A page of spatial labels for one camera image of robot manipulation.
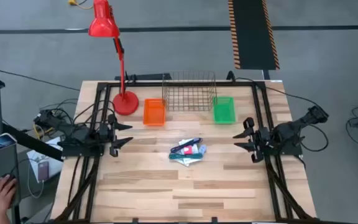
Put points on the black metal bar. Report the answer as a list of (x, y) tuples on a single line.
[(148, 76)]

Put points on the black metal beam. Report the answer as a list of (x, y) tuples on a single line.
[(33, 141)]

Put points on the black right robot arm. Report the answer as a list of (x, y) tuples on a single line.
[(291, 129)]

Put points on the black computer mouse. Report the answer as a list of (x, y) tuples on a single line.
[(5, 176)]

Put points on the orange plastic basket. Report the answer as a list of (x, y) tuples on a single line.
[(154, 112)]

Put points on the dark phone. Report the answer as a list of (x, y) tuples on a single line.
[(43, 171)]

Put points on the red desk lamp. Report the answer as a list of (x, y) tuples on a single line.
[(125, 104)]

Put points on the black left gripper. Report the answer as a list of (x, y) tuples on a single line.
[(106, 133)]

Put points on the green plastic basket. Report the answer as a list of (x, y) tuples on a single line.
[(224, 110)]

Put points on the red USB charger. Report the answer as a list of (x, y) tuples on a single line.
[(188, 150)]

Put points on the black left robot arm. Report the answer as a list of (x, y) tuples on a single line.
[(50, 119)]

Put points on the white paper sheet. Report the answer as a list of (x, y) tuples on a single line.
[(33, 158)]

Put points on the black hazard-striped floor mat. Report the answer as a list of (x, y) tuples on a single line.
[(253, 34)]

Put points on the small white adapter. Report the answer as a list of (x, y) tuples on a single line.
[(202, 149)]

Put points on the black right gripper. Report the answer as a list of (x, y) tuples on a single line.
[(263, 140)]

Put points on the black table frame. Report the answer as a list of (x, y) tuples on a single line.
[(242, 83)]

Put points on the plain white box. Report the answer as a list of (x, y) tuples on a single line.
[(187, 162)]

